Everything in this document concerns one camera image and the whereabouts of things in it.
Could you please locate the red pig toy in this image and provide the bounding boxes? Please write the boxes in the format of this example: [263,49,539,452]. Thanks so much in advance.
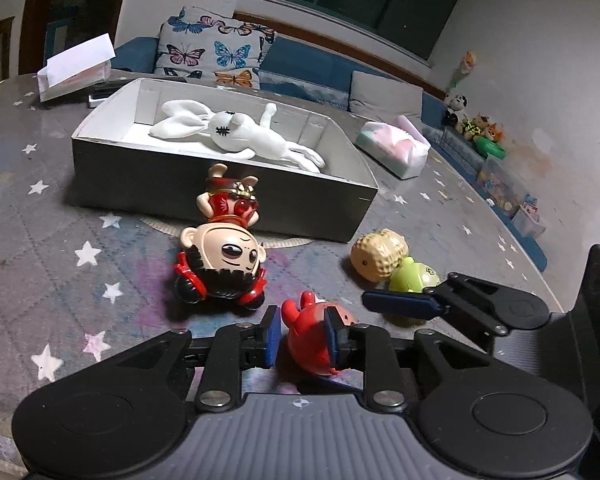
[282,290,358,376]

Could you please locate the white knitted rabbit plush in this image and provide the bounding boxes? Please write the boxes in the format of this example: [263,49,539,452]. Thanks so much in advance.
[149,100,326,174]

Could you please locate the green turtle toy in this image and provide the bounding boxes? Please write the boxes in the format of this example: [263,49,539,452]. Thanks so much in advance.
[389,257,441,292]

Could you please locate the yellow shell toy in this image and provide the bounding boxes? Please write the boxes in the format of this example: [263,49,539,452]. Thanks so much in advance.
[350,229,410,283]

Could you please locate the red gold figurine toy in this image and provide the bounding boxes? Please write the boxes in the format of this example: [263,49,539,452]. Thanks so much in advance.
[174,162,266,311]

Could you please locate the small clear storage box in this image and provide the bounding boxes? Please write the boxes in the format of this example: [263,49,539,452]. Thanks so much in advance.
[512,194,546,240]

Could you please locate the clear toy storage bin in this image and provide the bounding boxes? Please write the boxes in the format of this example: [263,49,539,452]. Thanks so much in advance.
[477,155,528,218]

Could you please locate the pastel tissue pack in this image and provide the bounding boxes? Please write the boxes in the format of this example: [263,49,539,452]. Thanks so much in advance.
[354,115,431,180]

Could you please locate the orange yellow plush toys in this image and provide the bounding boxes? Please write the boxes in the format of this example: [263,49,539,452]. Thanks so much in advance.
[460,115,505,143]

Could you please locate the panda plush toy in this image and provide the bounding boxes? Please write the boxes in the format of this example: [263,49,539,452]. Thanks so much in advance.
[441,94,468,129]

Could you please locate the grey cushion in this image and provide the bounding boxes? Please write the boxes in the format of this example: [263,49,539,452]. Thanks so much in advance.
[349,70,422,124]

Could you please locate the grey open cardboard box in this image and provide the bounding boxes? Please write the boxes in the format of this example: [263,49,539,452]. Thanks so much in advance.
[72,78,378,243]

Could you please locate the blue sofa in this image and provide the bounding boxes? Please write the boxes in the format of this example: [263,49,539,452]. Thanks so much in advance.
[110,34,549,273]

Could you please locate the black white flat box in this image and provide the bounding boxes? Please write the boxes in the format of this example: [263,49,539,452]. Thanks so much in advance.
[87,78,130,108]

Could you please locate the butterfly pattern pillow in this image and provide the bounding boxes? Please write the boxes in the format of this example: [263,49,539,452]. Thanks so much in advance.
[155,6,276,89]

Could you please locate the clear box with white paper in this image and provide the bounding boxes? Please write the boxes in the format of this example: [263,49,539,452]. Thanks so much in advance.
[36,34,116,102]

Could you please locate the dark wooden door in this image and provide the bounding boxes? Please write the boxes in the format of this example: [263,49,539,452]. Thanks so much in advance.
[18,0,123,74]

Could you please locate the hanging doll on wall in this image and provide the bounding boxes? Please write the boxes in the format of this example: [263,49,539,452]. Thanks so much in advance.
[448,51,477,91]

